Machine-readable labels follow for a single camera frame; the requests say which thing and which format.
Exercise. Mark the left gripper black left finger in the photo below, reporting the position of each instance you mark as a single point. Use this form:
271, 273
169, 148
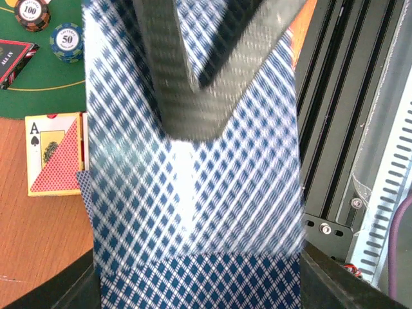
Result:
77, 286

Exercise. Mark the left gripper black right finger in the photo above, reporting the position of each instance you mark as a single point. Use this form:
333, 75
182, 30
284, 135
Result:
325, 284

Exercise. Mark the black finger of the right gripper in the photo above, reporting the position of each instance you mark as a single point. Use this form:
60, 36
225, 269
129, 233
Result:
196, 105

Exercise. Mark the blurred blue patterned card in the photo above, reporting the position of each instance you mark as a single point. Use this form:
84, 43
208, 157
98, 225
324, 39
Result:
154, 197

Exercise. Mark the blue chip stack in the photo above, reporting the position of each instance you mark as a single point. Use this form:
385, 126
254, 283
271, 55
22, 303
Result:
66, 42

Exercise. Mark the dark red chips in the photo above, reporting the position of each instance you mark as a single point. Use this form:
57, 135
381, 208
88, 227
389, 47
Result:
32, 15

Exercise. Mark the black red triangular dealer button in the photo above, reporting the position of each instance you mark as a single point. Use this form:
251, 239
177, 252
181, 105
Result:
14, 57

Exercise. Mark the grey playing card deck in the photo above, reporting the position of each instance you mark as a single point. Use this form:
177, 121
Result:
207, 281

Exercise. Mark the round green poker mat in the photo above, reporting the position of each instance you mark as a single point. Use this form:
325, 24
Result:
46, 84

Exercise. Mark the light blue cable duct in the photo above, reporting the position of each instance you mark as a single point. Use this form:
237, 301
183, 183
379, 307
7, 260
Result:
390, 188

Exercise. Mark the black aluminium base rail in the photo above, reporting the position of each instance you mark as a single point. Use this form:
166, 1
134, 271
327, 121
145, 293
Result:
348, 78

